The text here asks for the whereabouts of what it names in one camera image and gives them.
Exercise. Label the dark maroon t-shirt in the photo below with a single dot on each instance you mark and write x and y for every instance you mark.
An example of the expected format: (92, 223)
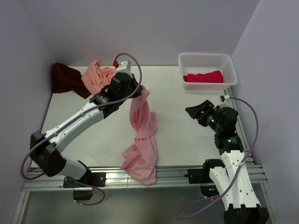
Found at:
(66, 79)

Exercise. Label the peach orange t-shirt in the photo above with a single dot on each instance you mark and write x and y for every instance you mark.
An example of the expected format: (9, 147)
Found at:
(95, 79)

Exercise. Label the light pink t-shirt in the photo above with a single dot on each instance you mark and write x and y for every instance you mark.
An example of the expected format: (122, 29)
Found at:
(141, 156)

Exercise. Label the white plastic basket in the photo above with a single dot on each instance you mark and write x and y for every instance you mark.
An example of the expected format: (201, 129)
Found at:
(206, 63)

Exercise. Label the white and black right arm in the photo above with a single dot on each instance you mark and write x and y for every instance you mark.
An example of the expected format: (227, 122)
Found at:
(229, 173)

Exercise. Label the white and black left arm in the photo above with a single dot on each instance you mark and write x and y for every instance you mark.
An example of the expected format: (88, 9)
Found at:
(47, 147)

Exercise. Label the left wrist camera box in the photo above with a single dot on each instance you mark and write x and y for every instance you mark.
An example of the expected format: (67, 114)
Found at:
(123, 67)

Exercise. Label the aluminium frame rails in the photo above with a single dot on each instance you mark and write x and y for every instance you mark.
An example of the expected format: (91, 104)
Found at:
(228, 173)

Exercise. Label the red rolled t-shirt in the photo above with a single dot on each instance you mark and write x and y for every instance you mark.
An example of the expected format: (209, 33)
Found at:
(211, 77)

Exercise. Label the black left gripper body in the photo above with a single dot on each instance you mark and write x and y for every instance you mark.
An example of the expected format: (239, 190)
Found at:
(132, 90)

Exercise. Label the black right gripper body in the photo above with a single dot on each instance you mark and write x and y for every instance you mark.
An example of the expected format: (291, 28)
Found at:
(211, 119)

